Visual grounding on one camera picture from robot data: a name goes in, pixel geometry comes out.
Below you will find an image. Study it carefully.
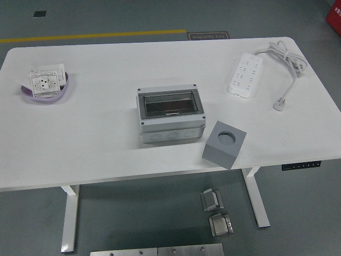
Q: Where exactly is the grey junction box hinged lid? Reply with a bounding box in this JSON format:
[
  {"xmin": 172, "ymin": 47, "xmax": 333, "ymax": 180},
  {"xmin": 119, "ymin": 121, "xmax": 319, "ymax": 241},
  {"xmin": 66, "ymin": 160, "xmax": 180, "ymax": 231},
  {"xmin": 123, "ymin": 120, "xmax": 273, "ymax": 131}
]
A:
[{"xmin": 136, "ymin": 84, "xmax": 207, "ymax": 145}]

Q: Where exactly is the grey cube with round hole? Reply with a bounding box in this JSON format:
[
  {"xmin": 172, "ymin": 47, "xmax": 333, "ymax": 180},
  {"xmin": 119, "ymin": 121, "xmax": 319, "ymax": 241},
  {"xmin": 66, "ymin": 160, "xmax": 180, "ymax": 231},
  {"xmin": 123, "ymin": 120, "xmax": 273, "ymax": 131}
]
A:
[{"xmin": 202, "ymin": 120, "xmax": 248, "ymax": 170}]

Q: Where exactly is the small metal block fixture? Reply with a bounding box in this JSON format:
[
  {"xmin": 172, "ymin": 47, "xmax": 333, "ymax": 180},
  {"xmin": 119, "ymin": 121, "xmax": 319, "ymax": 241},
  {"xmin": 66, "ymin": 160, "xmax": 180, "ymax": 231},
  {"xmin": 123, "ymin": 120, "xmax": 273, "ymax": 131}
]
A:
[
  {"xmin": 200, "ymin": 188, "xmax": 224, "ymax": 213},
  {"xmin": 208, "ymin": 212, "xmax": 234, "ymax": 238}
]

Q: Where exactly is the white power strip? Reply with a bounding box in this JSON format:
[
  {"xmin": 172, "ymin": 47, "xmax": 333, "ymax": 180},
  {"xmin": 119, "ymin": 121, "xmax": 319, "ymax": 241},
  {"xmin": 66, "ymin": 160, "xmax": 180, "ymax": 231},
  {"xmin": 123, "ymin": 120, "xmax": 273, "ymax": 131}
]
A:
[{"xmin": 226, "ymin": 52, "xmax": 264, "ymax": 99}]

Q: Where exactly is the dark floor sign with lettering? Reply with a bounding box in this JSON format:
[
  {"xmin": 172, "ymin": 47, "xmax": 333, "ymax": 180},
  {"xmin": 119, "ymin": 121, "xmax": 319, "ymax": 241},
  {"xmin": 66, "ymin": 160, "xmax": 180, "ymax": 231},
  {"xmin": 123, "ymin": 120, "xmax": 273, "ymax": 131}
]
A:
[{"xmin": 187, "ymin": 31, "xmax": 230, "ymax": 42}]

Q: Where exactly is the white table leg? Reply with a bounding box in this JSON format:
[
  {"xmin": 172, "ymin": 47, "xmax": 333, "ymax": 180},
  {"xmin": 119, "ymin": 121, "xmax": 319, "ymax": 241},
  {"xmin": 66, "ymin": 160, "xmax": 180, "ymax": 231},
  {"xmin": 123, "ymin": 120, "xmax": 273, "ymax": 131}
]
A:
[
  {"xmin": 241, "ymin": 167, "xmax": 271, "ymax": 229},
  {"xmin": 60, "ymin": 184, "xmax": 80, "ymax": 253}
]

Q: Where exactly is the grey metal plate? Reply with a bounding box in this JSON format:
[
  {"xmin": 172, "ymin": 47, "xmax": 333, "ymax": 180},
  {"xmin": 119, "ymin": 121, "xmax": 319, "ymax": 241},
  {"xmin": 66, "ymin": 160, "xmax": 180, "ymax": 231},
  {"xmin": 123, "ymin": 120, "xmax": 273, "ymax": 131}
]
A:
[
  {"xmin": 90, "ymin": 247, "xmax": 158, "ymax": 256},
  {"xmin": 157, "ymin": 243, "xmax": 224, "ymax": 256}
]

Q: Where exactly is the black table control panel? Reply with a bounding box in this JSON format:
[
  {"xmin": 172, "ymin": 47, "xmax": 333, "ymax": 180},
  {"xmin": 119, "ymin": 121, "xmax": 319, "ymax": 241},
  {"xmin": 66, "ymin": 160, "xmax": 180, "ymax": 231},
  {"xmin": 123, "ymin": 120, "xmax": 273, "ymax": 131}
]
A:
[{"xmin": 281, "ymin": 161, "xmax": 322, "ymax": 171}]

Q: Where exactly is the purple shallow bowl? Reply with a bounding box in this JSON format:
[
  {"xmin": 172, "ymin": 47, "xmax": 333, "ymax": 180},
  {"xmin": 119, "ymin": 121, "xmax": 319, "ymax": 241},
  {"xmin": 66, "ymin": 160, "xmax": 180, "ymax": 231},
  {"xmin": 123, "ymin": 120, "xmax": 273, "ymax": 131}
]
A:
[{"xmin": 20, "ymin": 71, "xmax": 70, "ymax": 103}]

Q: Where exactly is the thin white plastic card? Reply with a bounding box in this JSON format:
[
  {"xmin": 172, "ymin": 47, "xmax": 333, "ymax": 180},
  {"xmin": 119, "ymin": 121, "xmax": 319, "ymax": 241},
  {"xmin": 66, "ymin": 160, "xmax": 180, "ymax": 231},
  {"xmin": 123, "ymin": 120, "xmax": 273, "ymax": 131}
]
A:
[{"xmin": 14, "ymin": 66, "xmax": 39, "ymax": 87}]

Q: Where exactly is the red container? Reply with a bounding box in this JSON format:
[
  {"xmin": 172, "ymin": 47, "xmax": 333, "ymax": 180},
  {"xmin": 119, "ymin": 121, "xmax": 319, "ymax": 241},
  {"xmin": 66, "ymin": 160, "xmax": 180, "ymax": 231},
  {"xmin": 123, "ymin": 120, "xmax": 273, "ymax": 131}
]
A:
[{"xmin": 325, "ymin": 0, "xmax": 341, "ymax": 34}]

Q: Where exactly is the white power cord with plug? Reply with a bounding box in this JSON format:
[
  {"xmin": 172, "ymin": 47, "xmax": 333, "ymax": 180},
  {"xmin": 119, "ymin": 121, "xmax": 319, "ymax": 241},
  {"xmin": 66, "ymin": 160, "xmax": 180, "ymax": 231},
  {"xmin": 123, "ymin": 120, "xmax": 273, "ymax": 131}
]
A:
[{"xmin": 253, "ymin": 40, "xmax": 308, "ymax": 111}]

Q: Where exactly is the white switch panel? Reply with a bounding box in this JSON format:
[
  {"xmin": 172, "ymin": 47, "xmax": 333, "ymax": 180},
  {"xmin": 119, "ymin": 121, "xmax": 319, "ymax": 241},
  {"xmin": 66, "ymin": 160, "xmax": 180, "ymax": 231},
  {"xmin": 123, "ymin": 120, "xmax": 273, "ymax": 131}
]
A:
[{"xmin": 37, "ymin": 63, "xmax": 67, "ymax": 86}]

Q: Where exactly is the white wall socket module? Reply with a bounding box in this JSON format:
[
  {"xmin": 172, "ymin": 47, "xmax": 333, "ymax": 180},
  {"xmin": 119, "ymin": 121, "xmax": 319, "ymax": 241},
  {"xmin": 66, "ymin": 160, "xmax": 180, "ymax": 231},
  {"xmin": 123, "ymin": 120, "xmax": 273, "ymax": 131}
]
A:
[{"xmin": 29, "ymin": 72, "xmax": 61, "ymax": 97}]

